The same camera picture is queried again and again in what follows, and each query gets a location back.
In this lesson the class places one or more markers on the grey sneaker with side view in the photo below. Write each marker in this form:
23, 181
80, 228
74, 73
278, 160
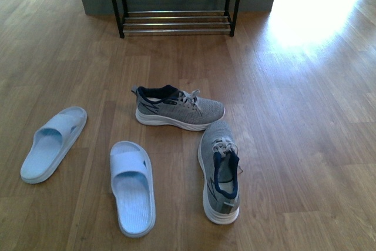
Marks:
171, 106

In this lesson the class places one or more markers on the light blue slipper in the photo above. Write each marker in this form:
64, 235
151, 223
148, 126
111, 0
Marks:
132, 186
51, 143

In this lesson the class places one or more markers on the black metal shoe rack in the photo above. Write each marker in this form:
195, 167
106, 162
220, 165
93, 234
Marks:
175, 16

